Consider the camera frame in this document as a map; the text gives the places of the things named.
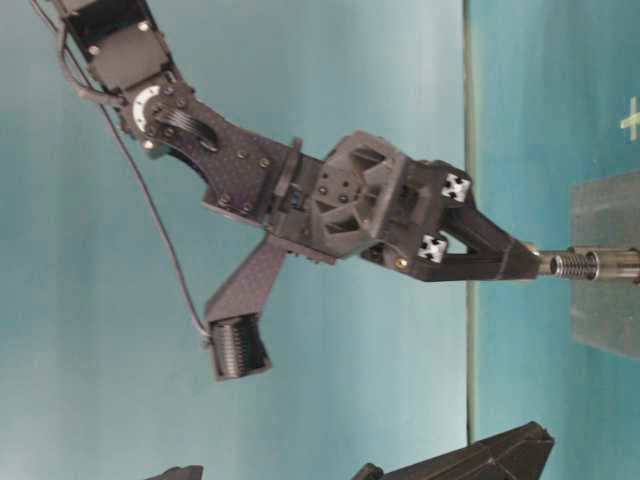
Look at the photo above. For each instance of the second gripper black body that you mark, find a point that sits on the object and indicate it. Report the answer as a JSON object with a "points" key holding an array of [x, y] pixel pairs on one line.
{"points": [[195, 472]]}

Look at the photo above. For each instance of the black 3D-printed gripper body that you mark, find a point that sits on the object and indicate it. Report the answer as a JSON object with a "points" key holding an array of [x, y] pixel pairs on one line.
{"points": [[366, 198]]}

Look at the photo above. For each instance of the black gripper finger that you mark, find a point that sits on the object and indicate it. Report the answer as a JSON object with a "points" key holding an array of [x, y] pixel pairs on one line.
{"points": [[508, 260], [519, 453], [466, 223]]}

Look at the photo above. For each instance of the rear threaded steel shaft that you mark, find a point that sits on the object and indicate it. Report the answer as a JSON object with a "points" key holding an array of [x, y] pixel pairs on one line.
{"points": [[545, 256]]}

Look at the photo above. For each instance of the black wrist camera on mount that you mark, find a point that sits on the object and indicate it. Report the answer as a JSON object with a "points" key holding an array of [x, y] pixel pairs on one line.
{"points": [[232, 314]]}

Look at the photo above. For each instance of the front threaded steel shaft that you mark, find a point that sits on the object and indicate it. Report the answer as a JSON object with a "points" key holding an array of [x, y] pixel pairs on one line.
{"points": [[597, 265]]}

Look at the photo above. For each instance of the grey metal base block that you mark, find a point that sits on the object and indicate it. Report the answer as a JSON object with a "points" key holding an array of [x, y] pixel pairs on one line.
{"points": [[605, 315]]}

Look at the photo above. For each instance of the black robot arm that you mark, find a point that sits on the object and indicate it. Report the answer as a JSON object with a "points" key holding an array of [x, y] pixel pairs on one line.
{"points": [[113, 54]]}

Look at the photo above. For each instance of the green tape cross marker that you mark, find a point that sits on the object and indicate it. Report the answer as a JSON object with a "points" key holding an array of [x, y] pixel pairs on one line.
{"points": [[631, 121]]}

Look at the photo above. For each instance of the threaded steel shaft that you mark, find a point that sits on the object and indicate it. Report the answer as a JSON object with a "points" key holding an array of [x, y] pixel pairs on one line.
{"points": [[597, 265], [545, 256]]}

